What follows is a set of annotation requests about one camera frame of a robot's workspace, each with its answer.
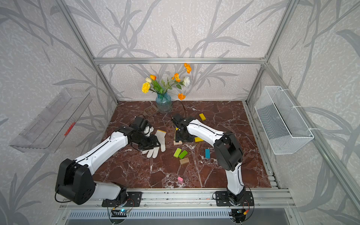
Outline light wood block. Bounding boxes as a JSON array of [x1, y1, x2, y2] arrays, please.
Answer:
[[173, 140, 182, 145]]

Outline large yellow block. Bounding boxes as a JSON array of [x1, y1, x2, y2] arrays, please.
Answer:
[[194, 137, 203, 143]]

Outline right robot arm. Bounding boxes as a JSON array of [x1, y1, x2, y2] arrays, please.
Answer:
[[172, 114, 246, 204]]

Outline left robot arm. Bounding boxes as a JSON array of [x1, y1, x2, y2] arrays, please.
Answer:
[[55, 117, 160, 206]]

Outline dark green block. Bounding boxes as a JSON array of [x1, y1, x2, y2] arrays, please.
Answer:
[[179, 151, 188, 159]]

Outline lime green block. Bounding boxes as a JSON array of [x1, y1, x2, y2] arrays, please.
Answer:
[[173, 148, 182, 158]]

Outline white cotton glove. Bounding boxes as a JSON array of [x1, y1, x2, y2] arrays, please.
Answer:
[[142, 130, 167, 158]]

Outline dark wood block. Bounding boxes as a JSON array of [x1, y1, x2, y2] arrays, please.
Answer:
[[180, 157, 190, 165]]

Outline small yellow block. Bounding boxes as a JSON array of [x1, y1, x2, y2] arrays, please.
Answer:
[[199, 113, 206, 121]]

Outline teal block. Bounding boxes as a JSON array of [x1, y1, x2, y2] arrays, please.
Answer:
[[205, 149, 211, 159]]

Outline blue glass vase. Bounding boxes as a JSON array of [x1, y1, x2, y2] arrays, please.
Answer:
[[156, 93, 172, 113]]

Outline artificial flowers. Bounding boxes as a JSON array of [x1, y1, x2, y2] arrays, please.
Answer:
[[141, 63, 192, 100]]

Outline left circuit board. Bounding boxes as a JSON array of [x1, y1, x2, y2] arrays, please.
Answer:
[[110, 208, 133, 218]]

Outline circuit board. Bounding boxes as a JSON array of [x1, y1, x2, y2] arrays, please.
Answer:
[[110, 208, 133, 218], [229, 209, 249, 220]]

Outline clear plastic shelf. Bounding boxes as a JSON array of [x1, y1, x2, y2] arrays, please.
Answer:
[[9, 88, 92, 153]]

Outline right circuit board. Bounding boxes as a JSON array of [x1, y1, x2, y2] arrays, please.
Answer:
[[229, 209, 249, 220]]

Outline aluminium frame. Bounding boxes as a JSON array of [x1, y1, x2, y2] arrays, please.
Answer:
[[53, 0, 360, 225]]

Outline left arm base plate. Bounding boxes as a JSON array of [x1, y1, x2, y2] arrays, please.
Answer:
[[101, 191, 143, 208]]

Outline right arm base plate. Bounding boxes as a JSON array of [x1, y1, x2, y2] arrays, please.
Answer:
[[213, 191, 254, 207]]

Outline white wire basket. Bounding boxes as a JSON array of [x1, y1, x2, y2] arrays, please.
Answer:
[[255, 86, 314, 155]]

